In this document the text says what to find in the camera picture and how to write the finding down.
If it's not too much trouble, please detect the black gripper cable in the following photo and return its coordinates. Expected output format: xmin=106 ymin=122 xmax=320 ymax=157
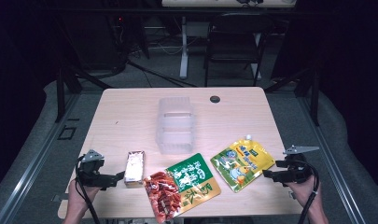
xmin=297 ymin=159 xmax=321 ymax=224
xmin=75 ymin=154 xmax=101 ymax=224

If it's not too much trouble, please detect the person's right hand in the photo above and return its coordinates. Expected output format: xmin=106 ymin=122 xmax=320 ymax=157
xmin=285 ymin=175 xmax=317 ymax=209

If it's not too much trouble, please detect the light background desk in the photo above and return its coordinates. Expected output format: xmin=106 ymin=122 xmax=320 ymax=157
xmin=161 ymin=0 xmax=299 ymax=8

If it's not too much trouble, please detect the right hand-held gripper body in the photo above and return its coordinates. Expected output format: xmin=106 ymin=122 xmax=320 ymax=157
xmin=274 ymin=145 xmax=320 ymax=188

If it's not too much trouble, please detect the white desk leg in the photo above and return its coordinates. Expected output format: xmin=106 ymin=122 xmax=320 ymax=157
xmin=178 ymin=15 xmax=190 ymax=80

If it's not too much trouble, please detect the grey table bracket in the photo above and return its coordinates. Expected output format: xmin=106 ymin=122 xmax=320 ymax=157
xmin=51 ymin=193 xmax=69 ymax=203

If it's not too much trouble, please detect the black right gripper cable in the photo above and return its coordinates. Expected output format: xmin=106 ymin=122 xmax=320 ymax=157
xmin=297 ymin=159 xmax=321 ymax=224

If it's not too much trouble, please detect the clear plastic container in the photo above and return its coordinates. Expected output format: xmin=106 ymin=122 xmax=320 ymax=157
xmin=155 ymin=96 xmax=197 ymax=156

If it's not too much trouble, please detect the green and red snack packet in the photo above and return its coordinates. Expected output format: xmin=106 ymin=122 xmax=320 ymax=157
xmin=142 ymin=152 xmax=222 ymax=224

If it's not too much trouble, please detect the black folding chair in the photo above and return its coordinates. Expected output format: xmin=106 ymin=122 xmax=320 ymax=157
xmin=203 ymin=12 xmax=275 ymax=89

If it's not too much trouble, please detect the person's left hand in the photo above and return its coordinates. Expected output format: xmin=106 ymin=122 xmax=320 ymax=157
xmin=67 ymin=178 xmax=102 ymax=213

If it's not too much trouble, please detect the aluminium floor rail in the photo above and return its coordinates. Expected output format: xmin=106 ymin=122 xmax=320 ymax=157
xmin=0 ymin=92 xmax=82 ymax=224
xmin=296 ymin=92 xmax=369 ymax=224

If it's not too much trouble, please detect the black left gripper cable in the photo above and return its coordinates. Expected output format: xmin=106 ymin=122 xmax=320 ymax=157
xmin=75 ymin=154 xmax=101 ymax=224

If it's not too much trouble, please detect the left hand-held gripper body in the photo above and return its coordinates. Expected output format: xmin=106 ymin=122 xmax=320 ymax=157
xmin=76 ymin=148 xmax=117 ymax=191

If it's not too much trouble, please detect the black metal stand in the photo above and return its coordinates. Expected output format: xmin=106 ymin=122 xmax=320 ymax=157
xmin=53 ymin=63 xmax=114 ymax=124
xmin=263 ymin=65 xmax=321 ymax=127

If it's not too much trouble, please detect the yellow spout pouch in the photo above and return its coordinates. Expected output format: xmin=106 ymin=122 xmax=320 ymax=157
xmin=209 ymin=134 xmax=276 ymax=193

